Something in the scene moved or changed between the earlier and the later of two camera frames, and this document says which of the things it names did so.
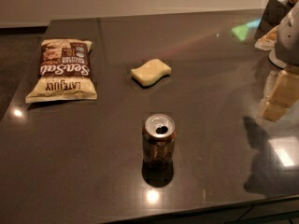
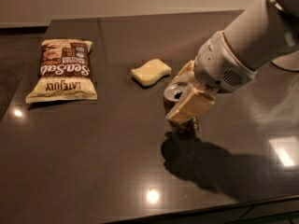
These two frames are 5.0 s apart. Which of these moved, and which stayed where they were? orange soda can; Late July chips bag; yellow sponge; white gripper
Moved: white gripper; orange soda can
Stayed: yellow sponge; Late July chips bag
